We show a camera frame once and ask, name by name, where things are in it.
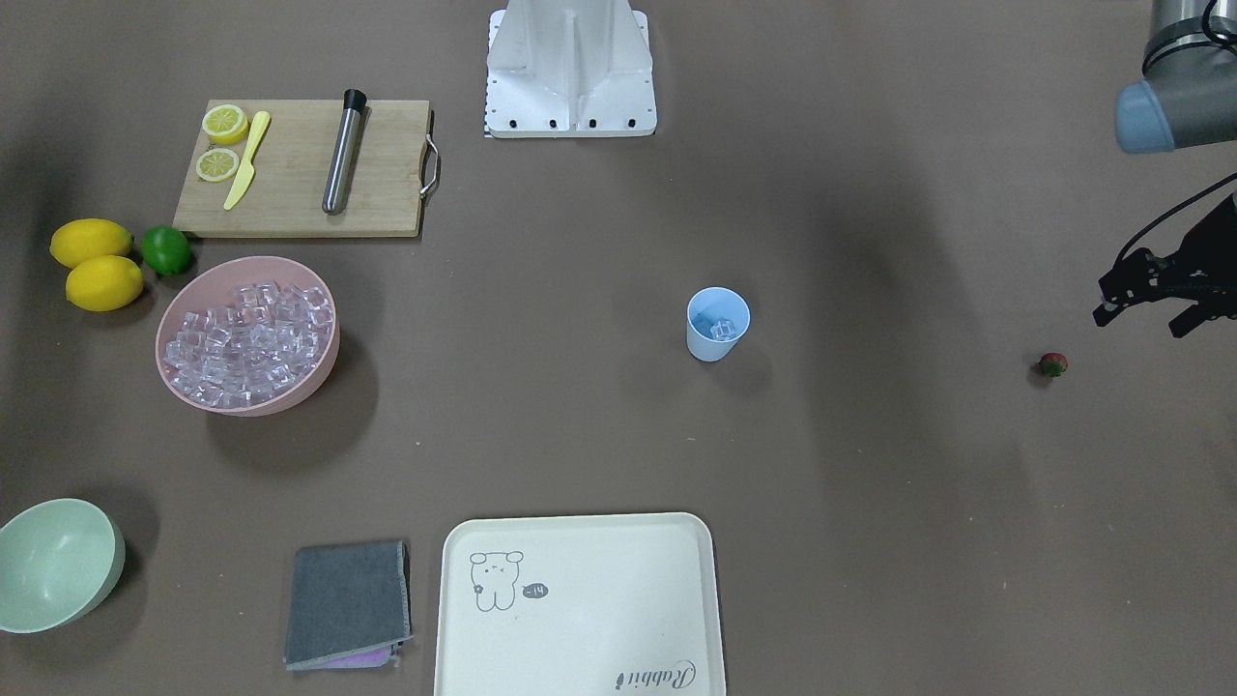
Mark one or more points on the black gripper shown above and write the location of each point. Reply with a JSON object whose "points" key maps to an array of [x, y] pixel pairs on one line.
{"points": [[1220, 247]]}

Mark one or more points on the clear ice cube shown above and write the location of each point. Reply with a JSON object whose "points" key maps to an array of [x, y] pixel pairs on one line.
{"points": [[723, 330]]}

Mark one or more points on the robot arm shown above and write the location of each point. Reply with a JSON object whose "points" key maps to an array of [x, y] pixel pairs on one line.
{"points": [[1186, 97]]}

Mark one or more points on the light blue plastic cup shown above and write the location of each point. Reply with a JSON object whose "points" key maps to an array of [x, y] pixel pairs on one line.
{"points": [[716, 319]]}

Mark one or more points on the pink bowl of ice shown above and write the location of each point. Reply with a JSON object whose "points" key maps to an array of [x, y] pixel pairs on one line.
{"points": [[250, 337]]}

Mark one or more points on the red strawberry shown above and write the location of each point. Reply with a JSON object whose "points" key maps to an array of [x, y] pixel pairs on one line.
{"points": [[1052, 365]]}

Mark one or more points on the cream rabbit tray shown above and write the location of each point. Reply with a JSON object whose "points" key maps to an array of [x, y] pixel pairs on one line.
{"points": [[618, 604]]}

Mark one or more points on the steel muddler rod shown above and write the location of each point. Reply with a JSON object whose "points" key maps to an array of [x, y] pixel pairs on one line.
{"points": [[345, 152]]}

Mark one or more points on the grey folded cloth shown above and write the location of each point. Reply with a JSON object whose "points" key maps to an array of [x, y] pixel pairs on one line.
{"points": [[349, 606]]}

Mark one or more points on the yellow plastic knife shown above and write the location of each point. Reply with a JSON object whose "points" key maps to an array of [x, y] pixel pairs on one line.
{"points": [[246, 172]]}

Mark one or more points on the wooden cutting board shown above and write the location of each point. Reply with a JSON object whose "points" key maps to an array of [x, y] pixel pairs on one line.
{"points": [[389, 184]]}

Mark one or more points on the lemon slice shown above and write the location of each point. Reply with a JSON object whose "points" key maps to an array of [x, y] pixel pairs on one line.
{"points": [[217, 165], [225, 124]]}

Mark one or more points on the green lime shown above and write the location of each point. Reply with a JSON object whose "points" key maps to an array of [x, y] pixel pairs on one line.
{"points": [[166, 250]]}

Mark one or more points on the yellow lemon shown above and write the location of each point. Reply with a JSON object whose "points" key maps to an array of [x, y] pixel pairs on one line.
{"points": [[104, 283], [88, 237]]}

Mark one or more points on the green bowl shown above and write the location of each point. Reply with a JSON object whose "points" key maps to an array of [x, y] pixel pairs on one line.
{"points": [[59, 560]]}

